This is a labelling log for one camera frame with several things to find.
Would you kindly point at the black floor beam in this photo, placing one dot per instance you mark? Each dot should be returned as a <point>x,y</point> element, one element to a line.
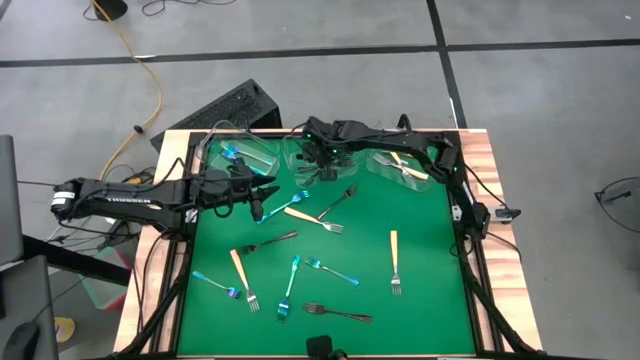
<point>75,260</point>

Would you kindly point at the black rounded object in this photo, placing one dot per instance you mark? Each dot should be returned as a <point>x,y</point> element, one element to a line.
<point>20,342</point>

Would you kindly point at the grey hub box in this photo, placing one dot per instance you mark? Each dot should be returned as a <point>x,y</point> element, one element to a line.
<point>504,214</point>

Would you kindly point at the dark metal fork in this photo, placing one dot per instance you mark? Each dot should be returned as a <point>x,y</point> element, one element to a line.
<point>246,248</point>
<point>351,190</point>
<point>307,170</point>
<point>312,308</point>

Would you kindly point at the iridescent blue metal fork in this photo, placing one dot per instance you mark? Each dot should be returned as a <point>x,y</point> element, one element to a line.
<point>313,262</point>
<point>234,293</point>
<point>230,150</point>
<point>300,195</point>
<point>283,312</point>
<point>257,155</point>

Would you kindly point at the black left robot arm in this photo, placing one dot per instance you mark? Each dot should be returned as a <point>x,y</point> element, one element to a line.
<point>125,200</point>

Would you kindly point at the dark grey panel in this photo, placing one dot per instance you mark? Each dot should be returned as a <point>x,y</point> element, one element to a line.
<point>25,300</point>

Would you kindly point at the black boxy object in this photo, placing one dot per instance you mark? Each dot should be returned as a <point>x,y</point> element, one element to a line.
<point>319,346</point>

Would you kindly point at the small grey bracket plate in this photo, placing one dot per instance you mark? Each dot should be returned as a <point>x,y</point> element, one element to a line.
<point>455,212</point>

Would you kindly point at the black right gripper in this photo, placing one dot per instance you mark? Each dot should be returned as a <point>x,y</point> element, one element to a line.
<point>327,142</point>

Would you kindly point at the yellow purple sticker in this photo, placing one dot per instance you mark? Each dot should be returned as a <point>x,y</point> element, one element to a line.
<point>65,330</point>

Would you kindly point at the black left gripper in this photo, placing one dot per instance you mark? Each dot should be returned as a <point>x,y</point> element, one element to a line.
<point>220,187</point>

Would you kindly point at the clear plastic bin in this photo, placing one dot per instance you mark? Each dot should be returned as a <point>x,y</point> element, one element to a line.
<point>380,175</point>
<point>215,150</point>
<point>292,177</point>

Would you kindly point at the teal red triangle piece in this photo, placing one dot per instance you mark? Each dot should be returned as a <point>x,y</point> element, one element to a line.
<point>105,290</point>

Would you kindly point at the black round base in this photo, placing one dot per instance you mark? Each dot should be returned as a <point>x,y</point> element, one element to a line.
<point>111,7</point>

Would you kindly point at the green table mat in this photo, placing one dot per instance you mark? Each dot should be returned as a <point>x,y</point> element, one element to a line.
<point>425,310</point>

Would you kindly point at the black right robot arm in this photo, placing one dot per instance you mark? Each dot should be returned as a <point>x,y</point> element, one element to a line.
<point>400,140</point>

